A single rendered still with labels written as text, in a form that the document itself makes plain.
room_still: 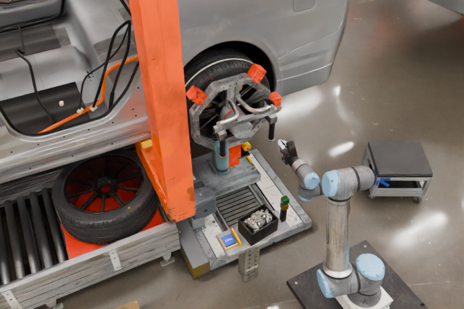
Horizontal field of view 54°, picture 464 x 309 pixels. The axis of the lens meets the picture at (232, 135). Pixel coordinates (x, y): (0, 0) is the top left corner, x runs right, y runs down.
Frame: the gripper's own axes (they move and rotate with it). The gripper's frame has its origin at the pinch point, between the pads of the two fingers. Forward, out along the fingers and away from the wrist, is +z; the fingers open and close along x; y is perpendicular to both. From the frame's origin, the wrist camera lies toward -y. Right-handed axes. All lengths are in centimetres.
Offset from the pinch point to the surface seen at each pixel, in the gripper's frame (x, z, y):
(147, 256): -93, 1, 65
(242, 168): -5, 39, 61
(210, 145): -33.0, 30.6, 16.5
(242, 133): -17.9, 16.1, 0.3
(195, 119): -43, 31, -9
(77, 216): -125, 25, 33
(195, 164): -35, 59, 61
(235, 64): -11, 40, -34
